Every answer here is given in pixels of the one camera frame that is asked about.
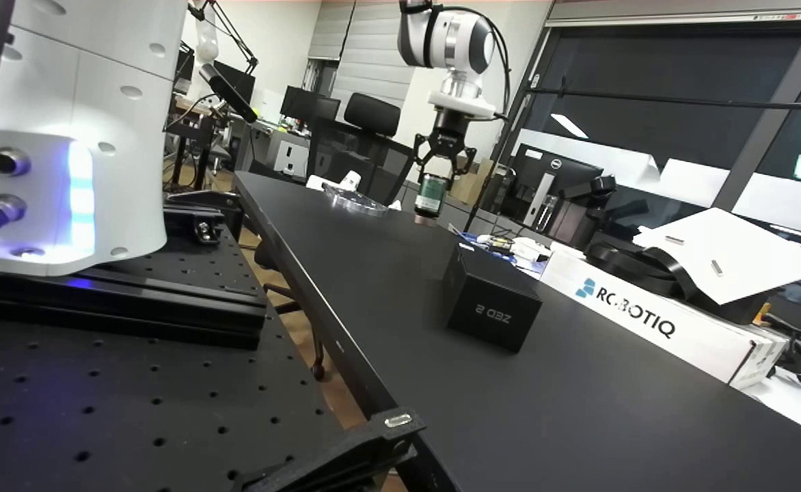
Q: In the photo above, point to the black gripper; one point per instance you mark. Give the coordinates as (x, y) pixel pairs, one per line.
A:
(446, 129)

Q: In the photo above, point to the small green label glass bottle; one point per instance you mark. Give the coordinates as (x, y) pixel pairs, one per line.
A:
(431, 199)

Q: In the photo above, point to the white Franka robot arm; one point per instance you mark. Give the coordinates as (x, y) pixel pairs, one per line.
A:
(80, 139)

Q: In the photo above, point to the black slanted pole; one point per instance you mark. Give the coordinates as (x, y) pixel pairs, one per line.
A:
(501, 139)

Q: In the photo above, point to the black office chair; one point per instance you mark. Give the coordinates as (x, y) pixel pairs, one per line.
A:
(367, 139)

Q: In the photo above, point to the clear plastic wrapper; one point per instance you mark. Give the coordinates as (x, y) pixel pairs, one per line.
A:
(356, 202)

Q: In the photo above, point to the black electronic device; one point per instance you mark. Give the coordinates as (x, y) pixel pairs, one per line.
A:
(560, 188)

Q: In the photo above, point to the black computer monitor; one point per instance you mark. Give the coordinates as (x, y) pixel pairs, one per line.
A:
(236, 83)
(308, 105)

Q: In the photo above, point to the black rectangular box white sticker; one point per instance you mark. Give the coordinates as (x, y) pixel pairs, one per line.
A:
(490, 303)

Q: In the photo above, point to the grey drawer cabinet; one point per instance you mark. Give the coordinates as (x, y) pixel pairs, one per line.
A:
(290, 154)

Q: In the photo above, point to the black bag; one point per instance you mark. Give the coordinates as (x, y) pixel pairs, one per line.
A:
(642, 261)

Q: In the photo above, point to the white Robotiq printed box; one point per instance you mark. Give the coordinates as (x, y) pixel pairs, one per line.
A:
(654, 317)

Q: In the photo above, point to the white cardboard sheet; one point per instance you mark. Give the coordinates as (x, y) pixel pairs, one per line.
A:
(737, 250)

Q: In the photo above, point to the black perforated breadboard plate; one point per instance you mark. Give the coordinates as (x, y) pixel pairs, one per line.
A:
(128, 401)

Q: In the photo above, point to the small black camera block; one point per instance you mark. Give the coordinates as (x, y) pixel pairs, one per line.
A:
(195, 222)

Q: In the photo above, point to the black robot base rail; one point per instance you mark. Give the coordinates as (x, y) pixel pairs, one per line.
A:
(143, 296)

